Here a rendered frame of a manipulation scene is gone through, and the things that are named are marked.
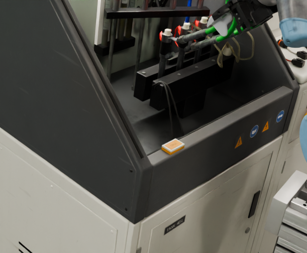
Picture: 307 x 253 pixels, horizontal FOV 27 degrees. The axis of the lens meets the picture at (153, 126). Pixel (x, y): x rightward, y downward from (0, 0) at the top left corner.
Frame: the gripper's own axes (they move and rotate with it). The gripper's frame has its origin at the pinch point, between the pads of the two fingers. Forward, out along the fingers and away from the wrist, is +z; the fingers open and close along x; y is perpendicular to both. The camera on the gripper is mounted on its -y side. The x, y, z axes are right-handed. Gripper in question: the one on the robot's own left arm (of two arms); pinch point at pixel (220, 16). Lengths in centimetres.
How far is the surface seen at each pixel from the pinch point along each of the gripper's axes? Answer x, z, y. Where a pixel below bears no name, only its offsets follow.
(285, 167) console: 28, 47, 47
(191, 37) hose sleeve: -4.8, 9.3, 0.4
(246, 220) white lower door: 7, 51, 56
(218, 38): 3.5, 10.9, 3.3
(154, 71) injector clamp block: -9.8, 27.1, 2.3
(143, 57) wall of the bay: 6, 61, -8
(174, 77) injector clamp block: -6.4, 24.3, 6.3
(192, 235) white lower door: -20, 33, 48
